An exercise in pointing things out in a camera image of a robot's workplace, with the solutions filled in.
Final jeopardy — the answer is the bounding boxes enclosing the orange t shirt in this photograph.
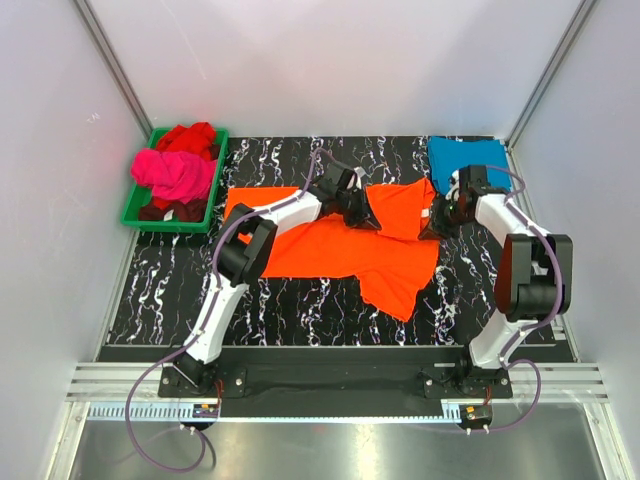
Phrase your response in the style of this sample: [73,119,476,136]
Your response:
[223,177,441,321]

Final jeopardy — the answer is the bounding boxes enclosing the right connector box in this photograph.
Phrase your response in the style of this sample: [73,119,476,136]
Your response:
[461,404,493,424]

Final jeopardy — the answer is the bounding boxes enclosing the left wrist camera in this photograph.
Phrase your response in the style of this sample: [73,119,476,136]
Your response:
[324,165,365,196]

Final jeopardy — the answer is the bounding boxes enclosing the folded blue t shirt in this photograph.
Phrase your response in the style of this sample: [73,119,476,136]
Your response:
[427,137,512,194]

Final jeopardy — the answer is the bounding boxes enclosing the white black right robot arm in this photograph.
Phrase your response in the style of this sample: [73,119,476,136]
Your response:
[346,184,573,397]

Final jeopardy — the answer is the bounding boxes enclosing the green plastic bin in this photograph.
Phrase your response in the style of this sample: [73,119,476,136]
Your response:
[121,122,229,234]

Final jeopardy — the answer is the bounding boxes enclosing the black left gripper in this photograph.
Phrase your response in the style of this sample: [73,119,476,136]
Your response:
[334,186,380,231]

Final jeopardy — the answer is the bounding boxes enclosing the dark maroon t shirt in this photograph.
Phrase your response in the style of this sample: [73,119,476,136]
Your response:
[138,199,207,223]

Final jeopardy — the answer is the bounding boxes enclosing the pink t shirt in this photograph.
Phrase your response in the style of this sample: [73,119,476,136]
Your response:
[130,149,217,203]

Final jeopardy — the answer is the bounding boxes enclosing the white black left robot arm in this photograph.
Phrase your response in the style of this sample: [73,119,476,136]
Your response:
[172,186,381,396]

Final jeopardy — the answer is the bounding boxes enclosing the connector box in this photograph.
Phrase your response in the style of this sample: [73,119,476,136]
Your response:
[461,404,493,424]
[192,402,220,419]

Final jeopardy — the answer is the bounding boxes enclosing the red t shirt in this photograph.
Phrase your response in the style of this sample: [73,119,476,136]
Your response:
[155,122,217,161]

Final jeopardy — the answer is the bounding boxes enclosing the aluminium frame rail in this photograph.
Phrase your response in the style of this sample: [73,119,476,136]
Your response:
[67,362,609,403]

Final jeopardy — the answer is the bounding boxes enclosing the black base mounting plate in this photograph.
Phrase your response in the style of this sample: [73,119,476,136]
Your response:
[158,365,513,419]

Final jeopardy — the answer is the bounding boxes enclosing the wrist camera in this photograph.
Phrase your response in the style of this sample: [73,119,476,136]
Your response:
[324,165,365,196]
[445,167,468,201]

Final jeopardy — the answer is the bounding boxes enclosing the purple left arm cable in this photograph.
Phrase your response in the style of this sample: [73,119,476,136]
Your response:
[124,147,346,474]

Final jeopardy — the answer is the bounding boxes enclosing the left connector box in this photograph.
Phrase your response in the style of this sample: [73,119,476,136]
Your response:
[192,402,220,419]

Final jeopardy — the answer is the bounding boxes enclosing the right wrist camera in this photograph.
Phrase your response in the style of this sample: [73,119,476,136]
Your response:
[445,167,468,201]

